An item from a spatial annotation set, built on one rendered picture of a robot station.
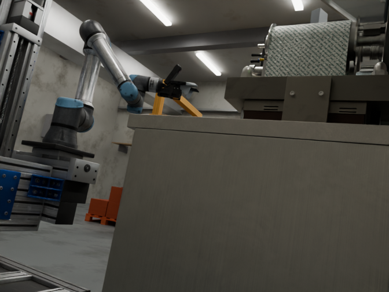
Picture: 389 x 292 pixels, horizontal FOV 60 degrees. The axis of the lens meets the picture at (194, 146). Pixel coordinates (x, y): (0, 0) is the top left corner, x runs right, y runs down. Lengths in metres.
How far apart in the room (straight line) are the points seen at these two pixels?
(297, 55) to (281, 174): 0.48
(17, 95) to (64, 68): 8.55
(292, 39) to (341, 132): 0.48
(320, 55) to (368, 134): 0.42
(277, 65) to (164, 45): 6.70
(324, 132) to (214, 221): 0.31
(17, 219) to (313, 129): 1.13
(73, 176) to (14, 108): 0.37
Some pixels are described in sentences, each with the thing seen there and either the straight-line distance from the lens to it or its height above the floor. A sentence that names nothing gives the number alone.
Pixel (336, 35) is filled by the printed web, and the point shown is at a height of 1.24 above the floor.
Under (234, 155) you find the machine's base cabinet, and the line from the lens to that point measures 0.79.
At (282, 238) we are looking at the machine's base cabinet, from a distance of 0.74.
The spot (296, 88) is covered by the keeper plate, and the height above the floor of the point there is 0.99.
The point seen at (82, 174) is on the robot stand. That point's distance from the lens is 1.46.
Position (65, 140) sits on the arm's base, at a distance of 1.56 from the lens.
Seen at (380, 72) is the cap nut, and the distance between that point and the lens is 0.88.
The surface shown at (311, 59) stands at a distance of 1.10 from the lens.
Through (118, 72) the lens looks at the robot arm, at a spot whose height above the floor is 1.20.
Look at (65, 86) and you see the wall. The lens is 10.08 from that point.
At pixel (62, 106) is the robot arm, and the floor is 0.99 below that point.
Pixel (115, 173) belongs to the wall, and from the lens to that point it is 10.97.
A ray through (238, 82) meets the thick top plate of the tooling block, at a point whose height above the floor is 1.01.
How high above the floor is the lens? 0.70
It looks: 9 degrees up
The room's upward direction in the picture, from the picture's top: 10 degrees clockwise
